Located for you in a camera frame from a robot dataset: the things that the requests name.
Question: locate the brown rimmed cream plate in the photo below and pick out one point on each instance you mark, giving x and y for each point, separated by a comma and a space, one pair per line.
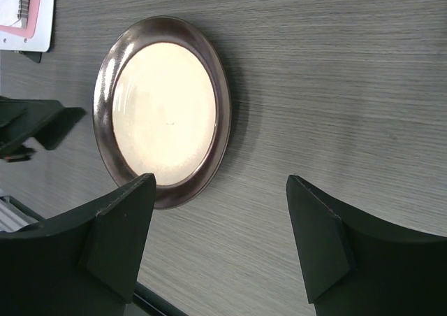
162, 105

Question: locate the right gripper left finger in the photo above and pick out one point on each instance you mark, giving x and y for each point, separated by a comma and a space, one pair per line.
82, 262

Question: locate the white board under folder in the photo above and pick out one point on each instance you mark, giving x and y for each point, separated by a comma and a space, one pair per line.
41, 40

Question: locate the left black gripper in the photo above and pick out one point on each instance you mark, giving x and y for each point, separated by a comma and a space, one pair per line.
48, 121

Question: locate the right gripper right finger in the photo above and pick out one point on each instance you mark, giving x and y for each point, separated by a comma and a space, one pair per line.
354, 263

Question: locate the pink folder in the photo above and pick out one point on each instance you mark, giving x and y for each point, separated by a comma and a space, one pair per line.
29, 31

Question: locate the white spiral manual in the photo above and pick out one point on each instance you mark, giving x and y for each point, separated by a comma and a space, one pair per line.
14, 13

